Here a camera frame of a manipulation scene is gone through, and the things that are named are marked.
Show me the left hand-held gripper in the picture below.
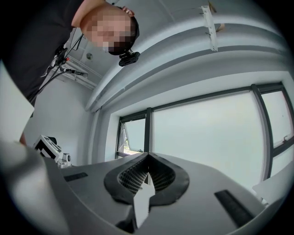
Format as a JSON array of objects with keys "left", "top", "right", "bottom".
[{"left": 33, "top": 134, "right": 73, "bottom": 169}]

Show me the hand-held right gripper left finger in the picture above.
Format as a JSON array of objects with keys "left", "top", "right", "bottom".
[{"left": 43, "top": 152, "right": 149, "bottom": 235}]

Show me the white ceiling light strip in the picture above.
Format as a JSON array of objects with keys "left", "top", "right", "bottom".
[{"left": 200, "top": 5, "right": 219, "bottom": 52}]

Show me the person's black shirt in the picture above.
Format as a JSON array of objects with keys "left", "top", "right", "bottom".
[{"left": 2, "top": 0, "right": 84, "bottom": 106}]

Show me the black head-worn camera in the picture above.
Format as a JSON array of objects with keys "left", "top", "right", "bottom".
[{"left": 118, "top": 51, "right": 141, "bottom": 67}]

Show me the black window frame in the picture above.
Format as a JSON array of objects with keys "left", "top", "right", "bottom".
[{"left": 116, "top": 81, "right": 294, "bottom": 182}]

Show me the person's head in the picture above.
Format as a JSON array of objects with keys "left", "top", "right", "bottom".
[{"left": 71, "top": 0, "right": 140, "bottom": 56}]

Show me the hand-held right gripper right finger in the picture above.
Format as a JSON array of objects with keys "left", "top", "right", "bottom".
[{"left": 137, "top": 152, "right": 272, "bottom": 235}]

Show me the black cable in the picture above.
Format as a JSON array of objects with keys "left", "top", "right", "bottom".
[{"left": 27, "top": 27, "right": 84, "bottom": 104}]

